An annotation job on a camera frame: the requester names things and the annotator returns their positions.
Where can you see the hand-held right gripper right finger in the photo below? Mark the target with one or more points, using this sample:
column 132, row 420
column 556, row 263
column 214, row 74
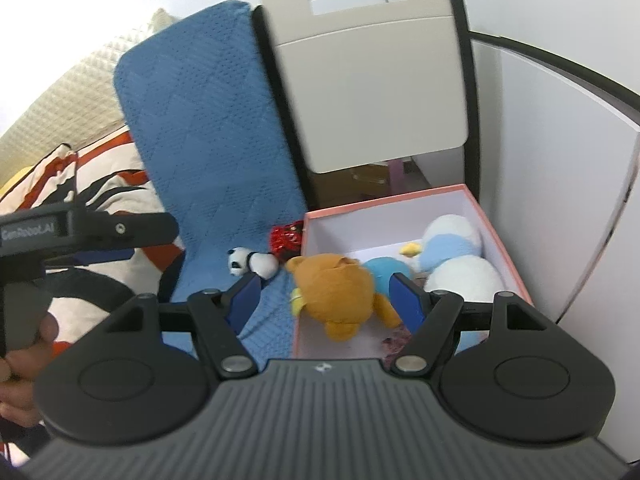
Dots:
column 405, row 300

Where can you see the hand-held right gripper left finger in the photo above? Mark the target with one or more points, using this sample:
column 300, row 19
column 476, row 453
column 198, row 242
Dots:
column 245, row 300

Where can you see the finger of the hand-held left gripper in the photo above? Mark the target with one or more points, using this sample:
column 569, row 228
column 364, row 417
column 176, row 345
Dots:
column 130, row 230

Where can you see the white and blue plush toy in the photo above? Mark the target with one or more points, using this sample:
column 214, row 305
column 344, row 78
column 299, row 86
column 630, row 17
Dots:
column 465, row 270

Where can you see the brown bear plush toy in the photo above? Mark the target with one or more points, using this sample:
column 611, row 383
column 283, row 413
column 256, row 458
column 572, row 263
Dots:
column 330, row 290

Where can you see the pink cardboard box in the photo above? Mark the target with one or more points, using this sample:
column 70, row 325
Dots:
column 350, row 230

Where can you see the person's left hand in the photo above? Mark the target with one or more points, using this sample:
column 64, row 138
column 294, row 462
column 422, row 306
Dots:
column 30, row 375

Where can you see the red black striped blanket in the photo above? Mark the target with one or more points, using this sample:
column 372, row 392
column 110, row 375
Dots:
column 125, row 190

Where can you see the small panda plush toy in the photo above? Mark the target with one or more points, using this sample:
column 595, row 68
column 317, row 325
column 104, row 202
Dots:
column 260, row 262

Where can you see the yellow cloth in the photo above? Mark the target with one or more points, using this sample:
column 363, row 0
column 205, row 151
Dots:
column 17, row 182

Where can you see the red shiny toy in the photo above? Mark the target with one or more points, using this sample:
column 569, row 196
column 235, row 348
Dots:
column 285, row 240

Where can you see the blue quilted mat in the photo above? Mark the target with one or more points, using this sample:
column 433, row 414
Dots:
column 200, row 135

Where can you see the cream quilted headboard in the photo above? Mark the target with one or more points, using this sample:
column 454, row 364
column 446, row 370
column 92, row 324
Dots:
column 75, row 90

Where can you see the white panel with black edge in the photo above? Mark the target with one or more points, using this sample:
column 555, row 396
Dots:
column 550, row 160

